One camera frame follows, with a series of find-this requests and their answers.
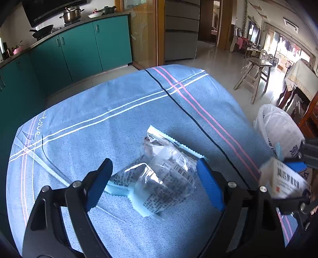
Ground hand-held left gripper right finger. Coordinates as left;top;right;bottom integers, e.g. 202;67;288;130
196;158;286;258

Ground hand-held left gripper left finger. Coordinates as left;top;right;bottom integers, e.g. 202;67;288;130
22;158;114;258

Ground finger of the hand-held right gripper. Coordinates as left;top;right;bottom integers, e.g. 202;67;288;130
274;190;318;230
283;139;318;171

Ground white blue medicine box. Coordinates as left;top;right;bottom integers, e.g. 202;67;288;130
258;157;311;200

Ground trash bin with white liner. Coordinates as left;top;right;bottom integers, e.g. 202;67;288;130
253;104;306;159

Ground clear face mask wrapper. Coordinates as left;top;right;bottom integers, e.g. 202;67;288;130
104;125;205;221

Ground blue striped tablecloth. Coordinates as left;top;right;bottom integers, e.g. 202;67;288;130
6;64;299;258

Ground dining table with cloth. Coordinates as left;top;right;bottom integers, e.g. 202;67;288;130
284;60;318;101

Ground wooden bench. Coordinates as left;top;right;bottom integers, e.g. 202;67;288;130
233;58;274;105

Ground white metal chairs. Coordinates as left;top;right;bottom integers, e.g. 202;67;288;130
258;49;280;66

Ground chairs with pink cloth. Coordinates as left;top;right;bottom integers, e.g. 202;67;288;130
230;25;261;57

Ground teal base cabinet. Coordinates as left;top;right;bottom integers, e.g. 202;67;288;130
30;13;133;96
0;51;48;164

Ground ceiling air conditioner vent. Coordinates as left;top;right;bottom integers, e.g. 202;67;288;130
283;18;300;33

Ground grey refrigerator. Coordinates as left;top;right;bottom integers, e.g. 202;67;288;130
164;0;200;62

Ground wooden framed glass partition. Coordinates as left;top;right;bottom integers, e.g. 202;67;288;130
115;0;166;70

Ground wooden door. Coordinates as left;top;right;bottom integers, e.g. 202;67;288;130
198;0;221;46

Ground gas stove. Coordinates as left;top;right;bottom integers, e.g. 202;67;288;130
35;21;87;41

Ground black wok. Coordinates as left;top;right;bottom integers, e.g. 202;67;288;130
29;24;54;39

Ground steel stock pot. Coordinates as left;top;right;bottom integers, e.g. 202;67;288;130
59;6;85;25

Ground dark lidded pot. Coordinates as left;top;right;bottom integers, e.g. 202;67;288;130
98;6;117;15

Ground black range hood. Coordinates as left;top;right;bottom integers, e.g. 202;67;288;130
22;0;87;28

